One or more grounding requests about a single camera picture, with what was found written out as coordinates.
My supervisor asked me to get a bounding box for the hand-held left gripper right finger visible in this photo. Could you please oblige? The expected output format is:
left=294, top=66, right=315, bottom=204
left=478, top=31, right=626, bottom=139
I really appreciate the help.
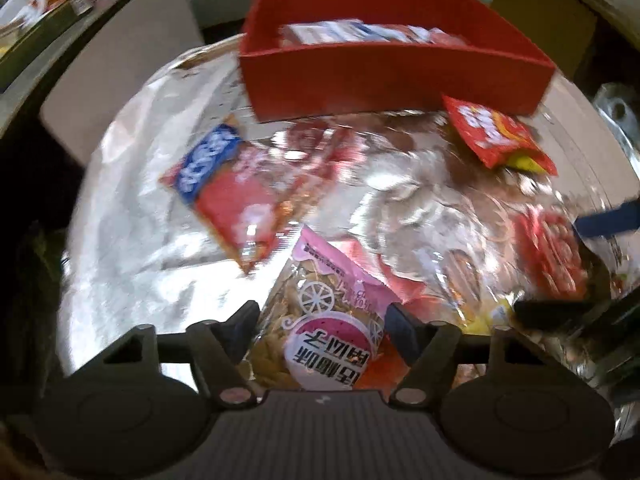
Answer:
left=385, top=302, right=561, bottom=407

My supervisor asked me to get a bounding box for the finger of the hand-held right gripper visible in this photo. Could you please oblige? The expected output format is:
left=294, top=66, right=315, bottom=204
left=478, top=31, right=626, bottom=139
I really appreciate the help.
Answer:
left=515, top=299, right=601, bottom=332
left=574, top=204, right=640, bottom=239

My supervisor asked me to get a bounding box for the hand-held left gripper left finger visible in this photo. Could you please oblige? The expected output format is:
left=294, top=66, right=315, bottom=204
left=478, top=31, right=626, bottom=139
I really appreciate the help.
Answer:
left=90, top=301, right=263, bottom=408

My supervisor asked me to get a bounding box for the clear packet with yellow label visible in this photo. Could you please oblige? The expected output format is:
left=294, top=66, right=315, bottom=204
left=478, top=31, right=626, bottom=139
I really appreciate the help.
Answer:
left=437, top=247, right=521, bottom=336

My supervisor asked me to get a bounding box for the pink biscuit packet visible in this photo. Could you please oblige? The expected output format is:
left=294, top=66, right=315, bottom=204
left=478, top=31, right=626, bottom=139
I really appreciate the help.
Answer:
left=245, top=225, right=396, bottom=391

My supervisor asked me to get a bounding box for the red packet with blue label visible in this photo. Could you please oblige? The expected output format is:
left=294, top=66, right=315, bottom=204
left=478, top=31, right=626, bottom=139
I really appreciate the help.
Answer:
left=160, top=117, right=296, bottom=275

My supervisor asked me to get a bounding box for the red packet with yellow corner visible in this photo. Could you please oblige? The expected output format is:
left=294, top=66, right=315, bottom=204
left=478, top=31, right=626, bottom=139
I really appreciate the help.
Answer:
left=442, top=95, right=558, bottom=176

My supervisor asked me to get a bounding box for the red cardboard box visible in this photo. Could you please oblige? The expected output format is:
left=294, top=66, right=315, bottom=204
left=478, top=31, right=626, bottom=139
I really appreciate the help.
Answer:
left=237, top=0, right=556, bottom=123

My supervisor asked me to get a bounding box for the white packet with blue print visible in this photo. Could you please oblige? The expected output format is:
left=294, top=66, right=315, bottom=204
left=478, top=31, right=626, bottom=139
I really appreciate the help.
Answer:
left=282, top=20, right=396, bottom=47

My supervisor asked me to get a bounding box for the bright red snack packet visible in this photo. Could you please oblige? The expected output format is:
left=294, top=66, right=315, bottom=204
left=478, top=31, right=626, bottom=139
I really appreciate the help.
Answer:
left=510, top=210, right=588, bottom=296

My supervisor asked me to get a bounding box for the clear plastic bag with roll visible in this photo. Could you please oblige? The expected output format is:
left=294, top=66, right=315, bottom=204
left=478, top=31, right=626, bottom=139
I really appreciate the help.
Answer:
left=592, top=82, right=640, bottom=136

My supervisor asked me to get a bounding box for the wooden cabinet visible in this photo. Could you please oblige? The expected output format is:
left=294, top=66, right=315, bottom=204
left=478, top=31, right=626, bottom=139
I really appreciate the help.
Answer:
left=492, top=0, right=601, bottom=51

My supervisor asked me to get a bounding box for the grey coffee table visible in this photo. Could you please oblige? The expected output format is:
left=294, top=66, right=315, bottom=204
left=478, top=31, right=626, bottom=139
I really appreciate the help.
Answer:
left=0, top=0, right=206, bottom=166

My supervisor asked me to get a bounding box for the white plastic bag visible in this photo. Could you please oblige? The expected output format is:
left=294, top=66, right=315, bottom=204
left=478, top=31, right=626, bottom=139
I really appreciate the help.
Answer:
left=0, top=0, right=51, bottom=31

